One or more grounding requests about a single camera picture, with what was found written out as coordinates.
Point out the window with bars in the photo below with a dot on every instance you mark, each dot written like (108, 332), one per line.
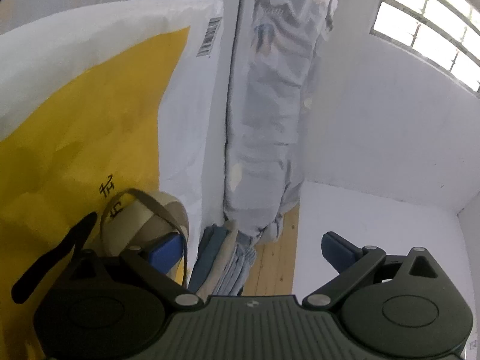
(445, 33)

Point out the folded light blue jeans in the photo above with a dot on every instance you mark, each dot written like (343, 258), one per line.
(237, 270)

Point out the crumpled blue duvet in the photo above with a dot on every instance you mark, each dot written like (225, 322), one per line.
(273, 78)

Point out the white yellow plastic mailer bag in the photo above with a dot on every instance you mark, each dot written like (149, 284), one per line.
(95, 101)

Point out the folded beige garment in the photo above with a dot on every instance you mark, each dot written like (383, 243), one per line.
(220, 263)

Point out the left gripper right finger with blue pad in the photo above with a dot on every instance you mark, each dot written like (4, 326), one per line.
(355, 268)

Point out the beige brown sneaker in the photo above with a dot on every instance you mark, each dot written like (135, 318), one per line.
(135, 217)

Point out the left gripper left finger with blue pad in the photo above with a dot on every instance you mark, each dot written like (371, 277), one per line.
(154, 261)

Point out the wooden bed frame board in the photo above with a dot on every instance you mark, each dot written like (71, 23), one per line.
(273, 271)

